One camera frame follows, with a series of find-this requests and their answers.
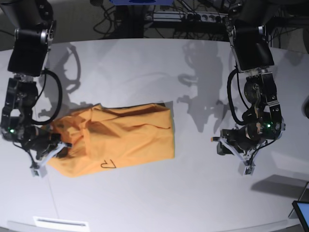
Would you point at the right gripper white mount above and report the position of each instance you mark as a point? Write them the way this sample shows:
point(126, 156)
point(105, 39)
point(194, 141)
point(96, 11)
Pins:
point(61, 151)

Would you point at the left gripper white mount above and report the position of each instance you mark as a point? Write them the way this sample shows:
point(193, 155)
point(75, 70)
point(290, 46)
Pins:
point(246, 152)

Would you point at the orange yellow T-shirt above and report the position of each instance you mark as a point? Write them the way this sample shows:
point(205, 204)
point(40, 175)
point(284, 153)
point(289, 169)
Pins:
point(109, 138)

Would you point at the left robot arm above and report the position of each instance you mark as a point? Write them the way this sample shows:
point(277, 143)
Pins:
point(262, 123)

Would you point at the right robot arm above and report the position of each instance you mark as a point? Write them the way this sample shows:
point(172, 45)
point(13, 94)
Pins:
point(34, 33)

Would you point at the tablet with blue screen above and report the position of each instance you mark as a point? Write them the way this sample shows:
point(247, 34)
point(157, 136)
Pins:
point(301, 209)

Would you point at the white power strip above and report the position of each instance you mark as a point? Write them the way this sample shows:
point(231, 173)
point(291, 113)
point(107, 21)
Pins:
point(169, 16)

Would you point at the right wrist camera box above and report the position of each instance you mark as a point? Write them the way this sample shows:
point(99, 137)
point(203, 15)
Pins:
point(39, 171)

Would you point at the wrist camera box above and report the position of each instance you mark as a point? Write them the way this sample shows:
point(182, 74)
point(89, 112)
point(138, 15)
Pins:
point(39, 171)
point(246, 169)

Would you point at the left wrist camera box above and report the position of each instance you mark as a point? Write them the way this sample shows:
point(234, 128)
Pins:
point(246, 169)

